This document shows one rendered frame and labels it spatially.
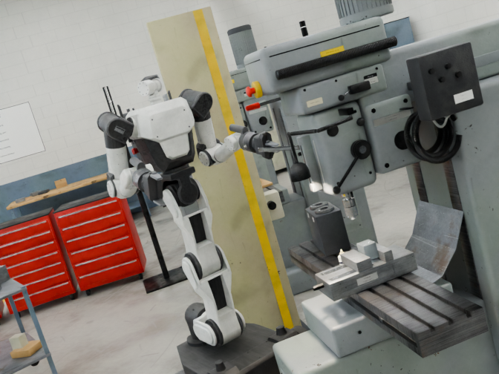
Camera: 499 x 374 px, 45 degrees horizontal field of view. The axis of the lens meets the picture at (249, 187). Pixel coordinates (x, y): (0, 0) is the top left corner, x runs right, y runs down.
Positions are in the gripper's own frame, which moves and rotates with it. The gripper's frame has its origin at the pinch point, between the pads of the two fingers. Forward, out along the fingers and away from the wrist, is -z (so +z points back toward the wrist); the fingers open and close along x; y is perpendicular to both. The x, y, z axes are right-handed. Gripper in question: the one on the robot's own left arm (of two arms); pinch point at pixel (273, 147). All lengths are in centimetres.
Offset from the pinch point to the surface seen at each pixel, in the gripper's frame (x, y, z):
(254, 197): -81, 60, 101
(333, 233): -41.5, 7.1, -20.3
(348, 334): -48, -34, -62
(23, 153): -227, 148, 844
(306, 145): 12.8, -13.8, -34.9
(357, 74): 35, 5, -47
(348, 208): -13.9, -7.8, -45.7
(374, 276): -34, -16, -62
